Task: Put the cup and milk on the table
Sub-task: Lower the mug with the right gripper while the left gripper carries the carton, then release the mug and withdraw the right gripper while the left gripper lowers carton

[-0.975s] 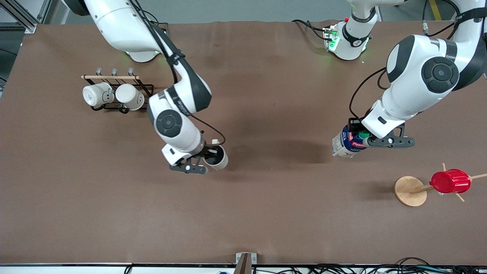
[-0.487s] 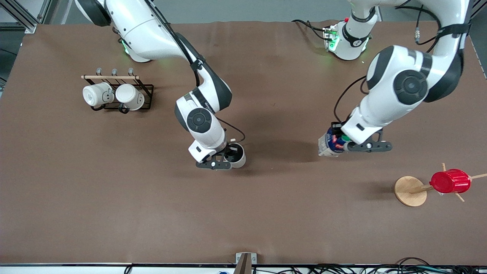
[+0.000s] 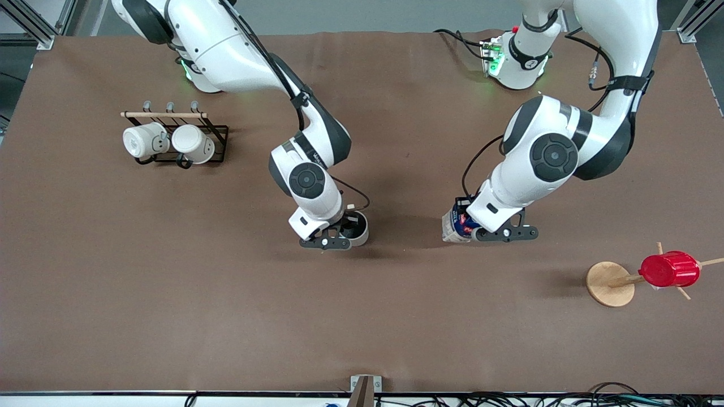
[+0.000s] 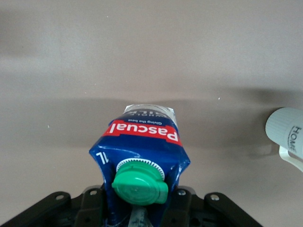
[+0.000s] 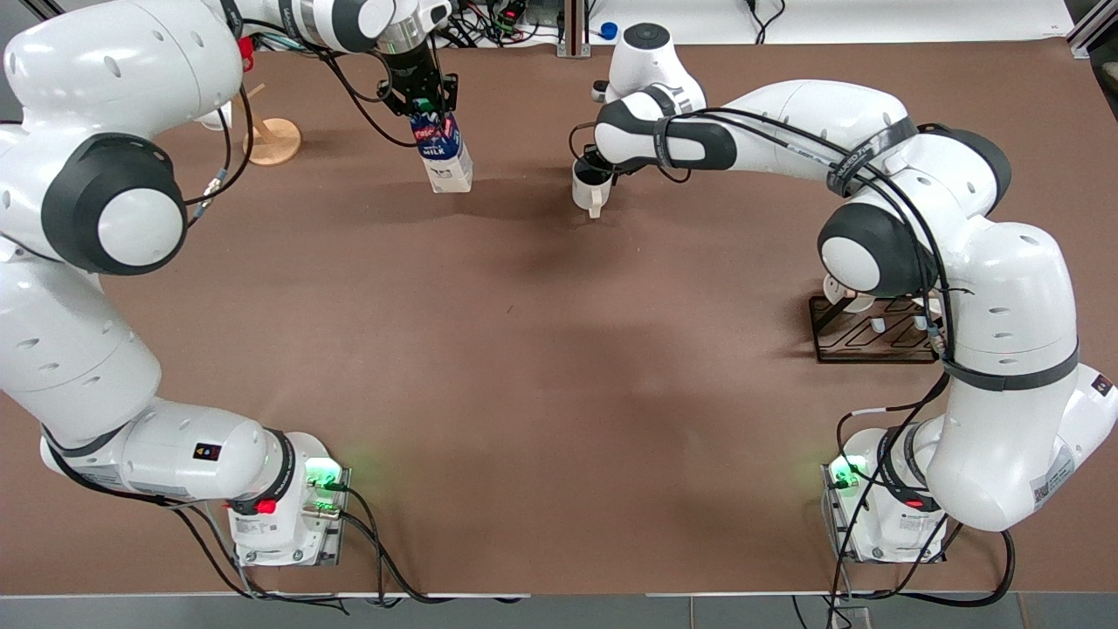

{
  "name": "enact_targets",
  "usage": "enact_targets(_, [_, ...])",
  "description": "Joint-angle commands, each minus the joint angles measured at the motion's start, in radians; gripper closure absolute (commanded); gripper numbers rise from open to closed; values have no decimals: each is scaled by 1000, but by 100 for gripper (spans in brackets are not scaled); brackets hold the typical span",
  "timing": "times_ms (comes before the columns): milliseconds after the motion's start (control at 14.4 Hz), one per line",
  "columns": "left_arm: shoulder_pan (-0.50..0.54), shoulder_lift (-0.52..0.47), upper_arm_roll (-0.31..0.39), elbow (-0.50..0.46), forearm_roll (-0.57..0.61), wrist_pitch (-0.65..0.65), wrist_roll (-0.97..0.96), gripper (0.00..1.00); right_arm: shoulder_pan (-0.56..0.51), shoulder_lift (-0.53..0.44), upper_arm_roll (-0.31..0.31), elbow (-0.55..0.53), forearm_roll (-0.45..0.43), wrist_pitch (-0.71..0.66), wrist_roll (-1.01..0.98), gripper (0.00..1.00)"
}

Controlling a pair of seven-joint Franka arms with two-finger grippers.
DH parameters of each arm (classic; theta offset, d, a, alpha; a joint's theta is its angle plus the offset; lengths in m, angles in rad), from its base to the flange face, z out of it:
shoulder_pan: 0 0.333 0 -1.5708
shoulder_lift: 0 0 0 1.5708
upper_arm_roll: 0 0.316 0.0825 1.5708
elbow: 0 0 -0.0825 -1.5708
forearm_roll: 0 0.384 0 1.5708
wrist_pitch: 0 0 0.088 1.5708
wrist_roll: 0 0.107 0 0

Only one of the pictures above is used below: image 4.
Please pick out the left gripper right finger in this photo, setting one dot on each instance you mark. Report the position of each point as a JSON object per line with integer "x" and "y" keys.
{"x": 213, "y": 212}

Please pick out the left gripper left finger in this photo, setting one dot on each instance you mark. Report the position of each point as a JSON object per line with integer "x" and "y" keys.
{"x": 59, "y": 212}

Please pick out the blue Pascal milk carton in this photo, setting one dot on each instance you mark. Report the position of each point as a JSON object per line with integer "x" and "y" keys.
{"x": 142, "y": 146}

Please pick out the grey ribbed HOME mug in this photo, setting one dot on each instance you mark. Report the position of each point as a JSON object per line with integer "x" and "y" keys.
{"x": 284, "y": 125}

